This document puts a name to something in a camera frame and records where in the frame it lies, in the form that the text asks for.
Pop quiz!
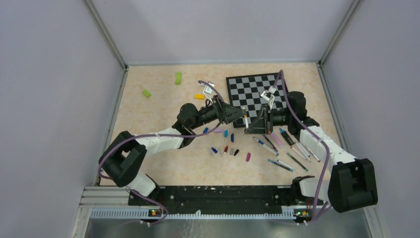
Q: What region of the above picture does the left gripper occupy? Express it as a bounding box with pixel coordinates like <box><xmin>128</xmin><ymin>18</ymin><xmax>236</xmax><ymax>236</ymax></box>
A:
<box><xmin>190</xmin><ymin>95</ymin><xmax>247</xmax><ymax>130</ymax></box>

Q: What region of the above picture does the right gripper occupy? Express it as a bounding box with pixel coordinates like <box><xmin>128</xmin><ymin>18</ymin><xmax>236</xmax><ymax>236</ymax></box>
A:
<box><xmin>244</xmin><ymin>105</ymin><xmax>292</xmax><ymax>135</ymax></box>

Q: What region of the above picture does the yellow capped marker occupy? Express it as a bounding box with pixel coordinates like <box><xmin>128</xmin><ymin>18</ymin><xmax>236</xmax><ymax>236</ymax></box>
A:
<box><xmin>242</xmin><ymin>107</ymin><xmax>249</xmax><ymax>129</ymax></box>

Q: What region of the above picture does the blue black highlighter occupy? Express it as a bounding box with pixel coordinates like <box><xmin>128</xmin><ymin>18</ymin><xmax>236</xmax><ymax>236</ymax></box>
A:
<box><xmin>279</xmin><ymin>128</ymin><xmax>294</xmax><ymax>146</ymax></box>

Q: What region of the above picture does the lilac highlighter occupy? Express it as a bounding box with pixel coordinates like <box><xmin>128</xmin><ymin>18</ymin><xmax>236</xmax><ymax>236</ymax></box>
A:
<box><xmin>270</xmin><ymin>133</ymin><xmax>284</xmax><ymax>149</ymax></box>

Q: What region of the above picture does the dark thin pen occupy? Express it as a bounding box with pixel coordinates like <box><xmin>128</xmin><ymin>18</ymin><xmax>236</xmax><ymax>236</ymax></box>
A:
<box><xmin>263</xmin><ymin>134</ymin><xmax>278</xmax><ymax>152</ymax></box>

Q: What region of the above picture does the blue capped white marker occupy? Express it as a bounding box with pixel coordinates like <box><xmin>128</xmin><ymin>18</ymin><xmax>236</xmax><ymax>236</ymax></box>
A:
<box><xmin>253</xmin><ymin>137</ymin><xmax>279</xmax><ymax>156</ymax></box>

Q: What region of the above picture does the green thin pen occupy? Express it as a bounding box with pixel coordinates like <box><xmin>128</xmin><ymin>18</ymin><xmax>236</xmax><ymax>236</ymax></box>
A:
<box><xmin>286</xmin><ymin>152</ymin><xmax>309</xmax><ymax>172</ymax></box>

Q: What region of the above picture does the black capped marker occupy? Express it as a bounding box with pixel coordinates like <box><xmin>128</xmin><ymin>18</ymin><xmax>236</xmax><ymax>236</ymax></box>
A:
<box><xmin>298</xmin><ymin>142</ymin><xmax>311</xmax><ymax>157</ymax></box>

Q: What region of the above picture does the blue thin pen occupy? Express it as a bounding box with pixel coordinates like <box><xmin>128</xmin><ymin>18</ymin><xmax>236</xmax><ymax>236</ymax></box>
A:
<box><xmin>267</xmin><ymin>159</ymin><xmax>294</xmax><ymax>172</ymax></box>

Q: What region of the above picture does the grey capped marker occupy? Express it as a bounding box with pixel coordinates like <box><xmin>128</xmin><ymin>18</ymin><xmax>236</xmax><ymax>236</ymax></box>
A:
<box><xmin>295</xmin><ymin>141</ymin><xmax>311</xmax><ymax>163</ymax></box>

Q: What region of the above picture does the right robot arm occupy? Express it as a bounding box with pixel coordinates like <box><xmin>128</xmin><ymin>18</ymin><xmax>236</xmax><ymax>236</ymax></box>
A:
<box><xmin>245</xmin><ymin>91</ymin><xmax>378</xmax><ymax>213</ymax></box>

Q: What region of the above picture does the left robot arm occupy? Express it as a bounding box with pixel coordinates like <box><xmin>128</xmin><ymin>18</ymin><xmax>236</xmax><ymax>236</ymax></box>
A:
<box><xmin>99</xmin><ymin>96</ymin><xmax>247</xmax><ymax>205</ymax></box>

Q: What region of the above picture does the black white chessboard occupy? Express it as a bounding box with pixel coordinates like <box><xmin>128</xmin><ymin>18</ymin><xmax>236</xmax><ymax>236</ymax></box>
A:
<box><xmin>226</xmin><ymin>72</ymin><xmax>287</xmax><ymax>128</ymax></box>

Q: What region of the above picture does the yellow block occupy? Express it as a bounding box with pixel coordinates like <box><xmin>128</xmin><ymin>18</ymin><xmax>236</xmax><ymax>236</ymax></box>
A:
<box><xmin>194</xmin><ymin>94</ymin><xmax>205</xmax><ymax>100</ymax></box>

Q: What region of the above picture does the green block far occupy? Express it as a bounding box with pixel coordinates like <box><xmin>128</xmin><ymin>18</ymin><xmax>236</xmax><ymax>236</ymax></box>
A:
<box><xmin>175</xmin><ymin>72</ymin><xmax>182</xmax><ymax>85</ymax></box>

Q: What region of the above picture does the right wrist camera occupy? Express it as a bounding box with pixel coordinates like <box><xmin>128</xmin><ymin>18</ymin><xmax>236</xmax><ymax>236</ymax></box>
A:
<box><xmin>260</xmin><ymin>86</ymin><xmax>277</xmax><ymax>110</ymax></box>

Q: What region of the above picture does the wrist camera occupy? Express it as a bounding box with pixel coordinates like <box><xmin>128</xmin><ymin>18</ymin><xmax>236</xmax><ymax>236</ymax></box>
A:
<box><xmin>260</xmin><ymin>86</ymin><xmax>277</xmax><ymax>110</ymax></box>
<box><xmin>199</xmin><ymin>81</ymin><xmax>215</xmax><ymax>101</ymax></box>

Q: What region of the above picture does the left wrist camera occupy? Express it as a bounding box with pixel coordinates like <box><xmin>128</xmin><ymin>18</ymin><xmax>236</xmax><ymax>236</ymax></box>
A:
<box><xmin>199</xmin><ymin>81</ymin><xmax>215</xmax><ymax>101</ymax></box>

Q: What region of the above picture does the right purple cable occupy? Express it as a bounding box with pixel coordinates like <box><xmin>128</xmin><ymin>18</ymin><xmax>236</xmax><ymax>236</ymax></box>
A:
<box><xmin>273</xmin><ymin>69</ymin><xmax>330</xmax><ymax>224</ymax></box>

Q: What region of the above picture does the purple cable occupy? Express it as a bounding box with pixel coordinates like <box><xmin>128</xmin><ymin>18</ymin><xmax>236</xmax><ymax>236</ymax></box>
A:
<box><xmin>273</xmin><ymin>69</ymin><xmax>330</xmax><ymax>224</ymax></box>
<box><xmin>98</xmin><ymin>80</ymin><xmax>227</xmax><ymax>226</ymax></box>

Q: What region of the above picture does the green block near wall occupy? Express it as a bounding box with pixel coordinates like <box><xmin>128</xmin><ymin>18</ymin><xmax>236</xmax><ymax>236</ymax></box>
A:
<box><xmin>142</xmin><ymin>90</ymin><xmax>151</xmax><ymax>98</ymax></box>

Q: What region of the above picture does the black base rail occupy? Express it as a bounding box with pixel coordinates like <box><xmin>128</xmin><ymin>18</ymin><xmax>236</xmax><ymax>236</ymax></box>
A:
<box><xmin>149</xmin><ymin>185</ymin><xmax>314</xmax><ymax>215</ymax></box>

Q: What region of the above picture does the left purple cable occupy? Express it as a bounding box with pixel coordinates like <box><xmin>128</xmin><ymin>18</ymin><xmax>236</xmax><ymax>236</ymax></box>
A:
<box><xmin>98</xmin><ymin>80</ymin><xmax>227</xmax><ymax>226</ymax></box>

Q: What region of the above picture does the aluminium frame rail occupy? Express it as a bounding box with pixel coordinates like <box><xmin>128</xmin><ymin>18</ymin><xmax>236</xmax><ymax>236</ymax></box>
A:
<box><xmin>80</xmin><ymin>186</ymin><xmax>313</xmax><ymax>222</ymax></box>

